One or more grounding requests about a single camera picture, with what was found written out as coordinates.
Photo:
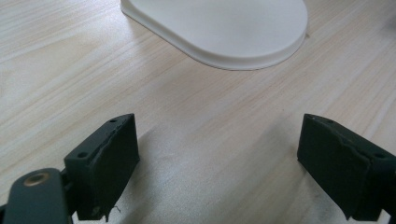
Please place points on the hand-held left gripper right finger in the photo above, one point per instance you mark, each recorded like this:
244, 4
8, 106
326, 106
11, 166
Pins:
339, 168

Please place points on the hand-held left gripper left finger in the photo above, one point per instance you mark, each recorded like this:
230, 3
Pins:
102, 169

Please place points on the white oval plastic tray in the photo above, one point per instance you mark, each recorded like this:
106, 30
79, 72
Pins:
224, 28

